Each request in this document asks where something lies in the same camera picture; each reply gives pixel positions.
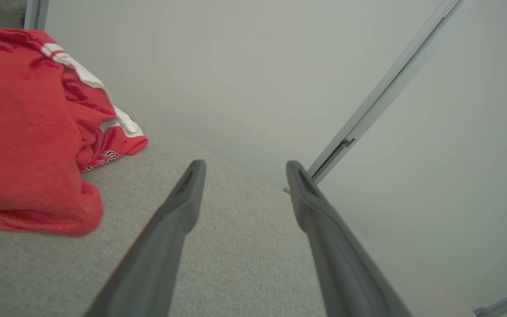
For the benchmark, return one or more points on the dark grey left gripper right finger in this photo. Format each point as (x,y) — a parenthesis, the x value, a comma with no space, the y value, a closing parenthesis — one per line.
(341,264)

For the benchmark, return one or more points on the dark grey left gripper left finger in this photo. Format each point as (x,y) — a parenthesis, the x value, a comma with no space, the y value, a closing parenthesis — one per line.
(156,255)

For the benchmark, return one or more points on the red t-shirt with white sleeves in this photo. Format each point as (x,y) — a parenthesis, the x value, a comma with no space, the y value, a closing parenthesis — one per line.
(16,154)

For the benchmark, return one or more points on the white round container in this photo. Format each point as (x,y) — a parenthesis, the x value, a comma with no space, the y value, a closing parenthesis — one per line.
(9,11)

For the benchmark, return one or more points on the grey double partition post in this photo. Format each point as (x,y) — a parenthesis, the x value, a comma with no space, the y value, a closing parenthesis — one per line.
(385,88)

